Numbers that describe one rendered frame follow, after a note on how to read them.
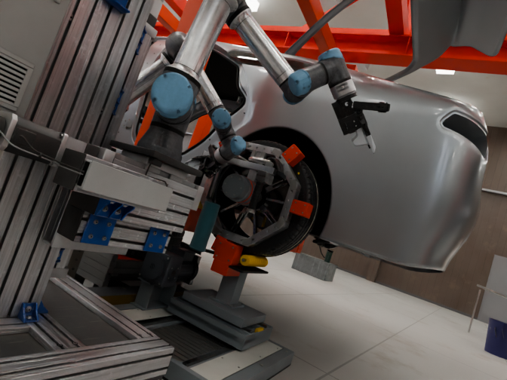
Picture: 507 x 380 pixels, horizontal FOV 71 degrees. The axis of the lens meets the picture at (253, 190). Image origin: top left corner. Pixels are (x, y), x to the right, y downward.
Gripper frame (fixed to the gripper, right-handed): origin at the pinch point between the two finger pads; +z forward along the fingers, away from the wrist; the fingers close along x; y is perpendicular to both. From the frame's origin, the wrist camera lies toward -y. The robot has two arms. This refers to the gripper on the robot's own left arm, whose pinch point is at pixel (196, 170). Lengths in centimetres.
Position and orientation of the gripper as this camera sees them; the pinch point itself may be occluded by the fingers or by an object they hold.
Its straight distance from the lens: 182.2
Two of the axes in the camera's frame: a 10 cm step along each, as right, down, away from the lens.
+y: -1.0, 8.2, -5.6
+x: 7.3, 4.4, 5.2
